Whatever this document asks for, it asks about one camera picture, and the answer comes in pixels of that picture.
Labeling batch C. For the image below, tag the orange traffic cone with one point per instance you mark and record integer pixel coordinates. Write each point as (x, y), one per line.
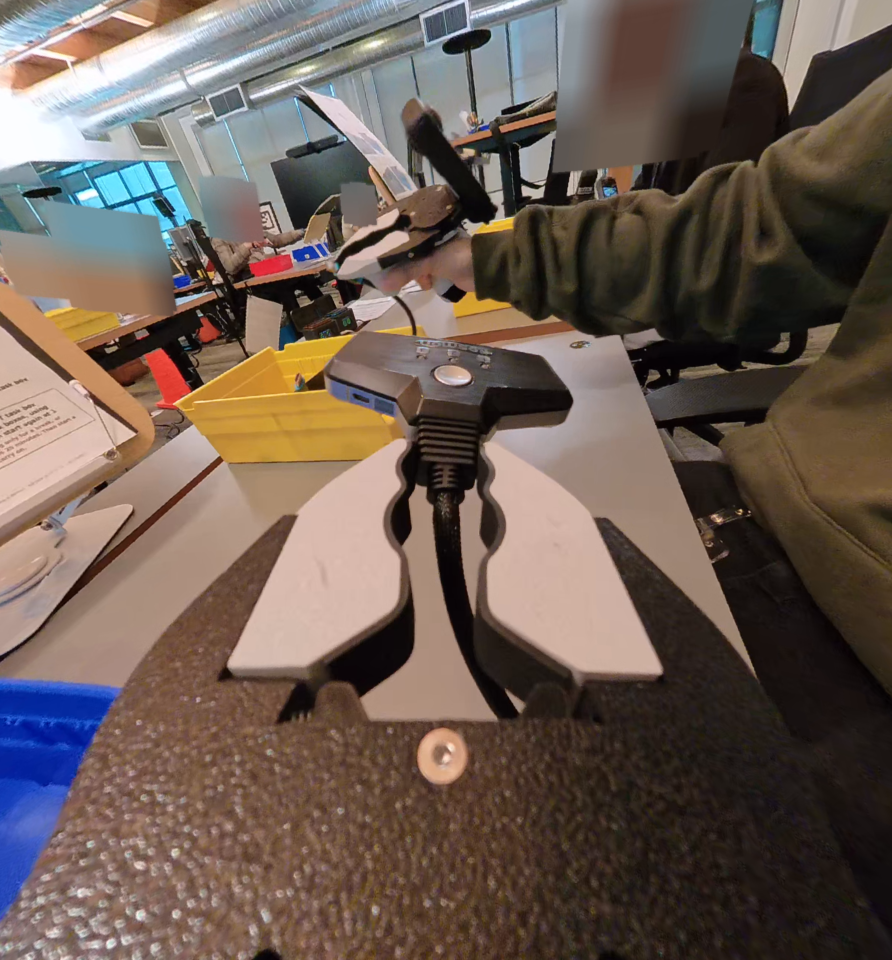
(168, 379)

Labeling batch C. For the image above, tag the person's green hoodie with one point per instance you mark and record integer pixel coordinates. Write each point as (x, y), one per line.
(851, 487)

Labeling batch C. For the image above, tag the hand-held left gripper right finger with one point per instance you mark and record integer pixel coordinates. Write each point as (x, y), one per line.
(566, 592)

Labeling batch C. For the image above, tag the small red bin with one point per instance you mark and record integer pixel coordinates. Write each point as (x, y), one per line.
(269, 265)

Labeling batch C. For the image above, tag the person's right hand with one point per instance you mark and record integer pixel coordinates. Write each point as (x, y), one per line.
(434, 266)

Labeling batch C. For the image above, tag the tilted document stand with sheet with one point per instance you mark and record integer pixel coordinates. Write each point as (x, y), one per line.
(363, 135)

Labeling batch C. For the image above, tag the yellow bin behind hand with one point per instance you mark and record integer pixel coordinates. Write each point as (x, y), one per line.
(483, 304)

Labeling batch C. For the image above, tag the person's black pants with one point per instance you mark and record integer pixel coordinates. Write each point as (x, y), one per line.
(806, 712)

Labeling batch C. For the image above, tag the small blue bin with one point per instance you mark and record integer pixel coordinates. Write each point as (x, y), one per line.
(309, 253)

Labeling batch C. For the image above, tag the instruction sheet on stand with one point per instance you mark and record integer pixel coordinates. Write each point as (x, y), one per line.
(78, 352)

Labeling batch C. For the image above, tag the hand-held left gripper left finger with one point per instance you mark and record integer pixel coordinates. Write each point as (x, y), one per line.
(318, 577)

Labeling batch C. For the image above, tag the black power station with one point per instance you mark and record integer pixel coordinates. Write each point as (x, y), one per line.
(326, 322)

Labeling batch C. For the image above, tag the grey desk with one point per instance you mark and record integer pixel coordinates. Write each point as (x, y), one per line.
(611, 465)

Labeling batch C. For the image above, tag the black office chair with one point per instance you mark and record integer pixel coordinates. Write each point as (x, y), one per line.
(716, 397)

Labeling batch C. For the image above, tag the large blue plastic bin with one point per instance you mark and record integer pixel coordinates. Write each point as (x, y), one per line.
(10, 810)

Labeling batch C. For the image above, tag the black USB hub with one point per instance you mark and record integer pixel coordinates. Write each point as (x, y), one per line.
(446, 394)

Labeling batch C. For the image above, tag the yellow plastic bin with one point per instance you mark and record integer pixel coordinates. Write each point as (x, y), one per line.
(281, 427)

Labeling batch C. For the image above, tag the person's right forearm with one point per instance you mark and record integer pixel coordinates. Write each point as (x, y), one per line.
(641, 247)

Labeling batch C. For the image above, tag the printed instruction sheet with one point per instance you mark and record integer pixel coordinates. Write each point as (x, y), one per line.
(18, 420)

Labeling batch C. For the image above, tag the silver ventilation duct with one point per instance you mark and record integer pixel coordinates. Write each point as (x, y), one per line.
(265, 45)

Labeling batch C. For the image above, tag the black monitor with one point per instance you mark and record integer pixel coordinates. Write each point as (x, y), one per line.
(307, 187)

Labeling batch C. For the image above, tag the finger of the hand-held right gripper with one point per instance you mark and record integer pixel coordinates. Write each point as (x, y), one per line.
(367, 262)
(374, 229)

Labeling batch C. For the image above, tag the small yellow bin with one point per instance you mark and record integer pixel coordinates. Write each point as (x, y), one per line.
(85, 322)

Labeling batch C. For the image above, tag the metal badge clip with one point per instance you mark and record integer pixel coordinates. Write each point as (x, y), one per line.
(720, 529)

